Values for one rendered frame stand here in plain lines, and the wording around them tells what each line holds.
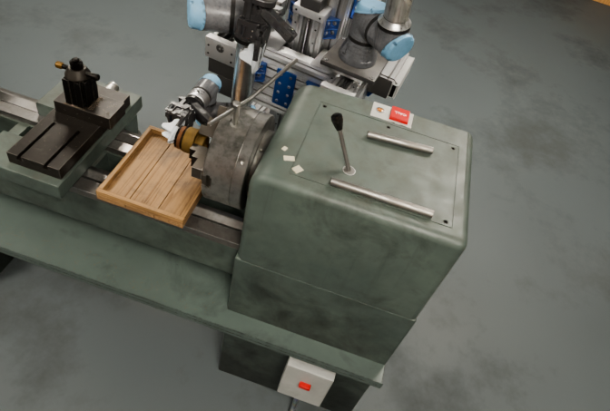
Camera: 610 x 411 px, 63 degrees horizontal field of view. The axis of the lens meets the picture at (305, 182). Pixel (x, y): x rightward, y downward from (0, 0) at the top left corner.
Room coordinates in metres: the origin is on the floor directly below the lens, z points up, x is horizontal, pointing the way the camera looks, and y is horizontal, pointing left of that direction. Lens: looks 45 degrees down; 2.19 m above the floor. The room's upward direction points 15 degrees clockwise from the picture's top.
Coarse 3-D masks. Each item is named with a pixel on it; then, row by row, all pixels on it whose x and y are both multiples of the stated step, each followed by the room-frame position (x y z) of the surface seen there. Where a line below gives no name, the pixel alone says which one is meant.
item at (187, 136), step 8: (184, 128) 1.15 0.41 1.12; (192, 128) 1.15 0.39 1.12; (176, 136) 1.11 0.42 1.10; (184, 136) 1.12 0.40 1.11; (192, 136) 1.12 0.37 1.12; (200, 136) 1.14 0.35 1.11; (208, 136) 1.15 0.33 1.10; (176, 144) 1.10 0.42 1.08; (184, 144) 1.10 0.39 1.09; (200, 144) 1.11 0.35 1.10; (208, 144) 1.16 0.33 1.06
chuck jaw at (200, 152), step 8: (192, 144) 1.10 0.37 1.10; (192, 152) 1.08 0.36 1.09; (200, 152) 1.07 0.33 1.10; (192, 160) 1.05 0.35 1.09; (200, 160) 1.04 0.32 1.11; (192, 168) 1.00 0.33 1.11; (200, 168) 1.01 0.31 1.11; (192, 176) 1.00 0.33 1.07; (200, 176) 1.00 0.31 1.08; (208, 176) 0.98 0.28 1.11; (208, 184) 0.98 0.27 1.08
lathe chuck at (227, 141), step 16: (240, 112) 1.15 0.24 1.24; (256, 112) 1.18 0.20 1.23; (224, 128) 1.07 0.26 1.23; (240, 128) 1.08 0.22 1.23; (224, 144) 1.03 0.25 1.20; (240, 144) 1.04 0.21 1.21; (208, 160) 1.00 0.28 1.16; (224, 160) 1.00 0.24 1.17; (224, 176) 0.98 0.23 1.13; (208, 192) 0.98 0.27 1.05; (224, 192) 0.97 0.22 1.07
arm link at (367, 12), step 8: (360, 0) 1.76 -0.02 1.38; (368, 0) 1.77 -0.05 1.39; (376, 0) 1.79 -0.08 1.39; (360, 8) 1.71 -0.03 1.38; (368, 8) 1.70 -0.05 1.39; (376, 8) 1.70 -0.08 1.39; (384, 8) 1.72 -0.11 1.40; (360, 16) 1.70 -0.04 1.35; (368, 16) 1.69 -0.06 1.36; (376, 16) 1.69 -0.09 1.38; (352, 24) 1.72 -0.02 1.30; (360, 24) 1.69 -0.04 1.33; (368, 24) 1.67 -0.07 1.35; (352, 32) 1.71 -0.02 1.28; (360, 32) 1.69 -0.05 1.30; (360, 40) 1.69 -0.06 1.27
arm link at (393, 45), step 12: (396, 0) 1.59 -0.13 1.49; (408, 0) 1.60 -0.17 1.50; (384, 12) 1.63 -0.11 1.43; (396, 12) 1.59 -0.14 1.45; (408, 12) 1.62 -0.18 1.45; (372, 24) 1.66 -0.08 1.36; (384, 24) 1.60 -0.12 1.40; (396, 24) 1.59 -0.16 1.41; (408, 24) 1.62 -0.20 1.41; (372, 36) 1.63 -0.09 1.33; (384, 36) 1.59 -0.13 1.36; (396, 36) 1.59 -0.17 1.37; (408, 36) 1.60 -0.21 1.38; (384, 48) 1.57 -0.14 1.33; (396, 48) 1.58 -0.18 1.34; (408, 48) 1.62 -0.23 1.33; (396, 60) 1.60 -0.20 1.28
